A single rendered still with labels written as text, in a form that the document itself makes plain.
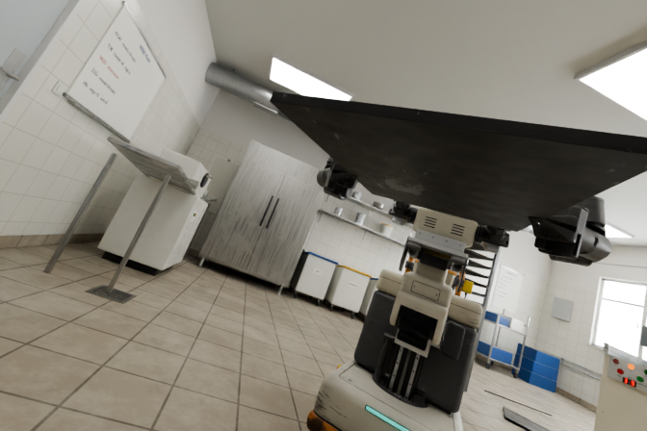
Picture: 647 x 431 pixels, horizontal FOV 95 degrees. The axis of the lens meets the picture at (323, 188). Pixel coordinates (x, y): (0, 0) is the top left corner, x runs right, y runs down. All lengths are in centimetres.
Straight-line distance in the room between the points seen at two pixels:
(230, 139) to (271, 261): 242
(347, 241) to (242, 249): 214
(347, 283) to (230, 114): 369
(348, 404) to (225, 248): 343
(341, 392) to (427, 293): 56
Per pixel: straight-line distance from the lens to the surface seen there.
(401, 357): 175
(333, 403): 156
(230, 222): 462
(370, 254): 600
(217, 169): 560
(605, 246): 82
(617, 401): 300
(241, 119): 590
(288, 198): 467
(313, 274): 502
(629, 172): 40
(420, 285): 150
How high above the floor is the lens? 74
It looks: 12 degrees up
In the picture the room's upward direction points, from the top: 21 degrees clockwise
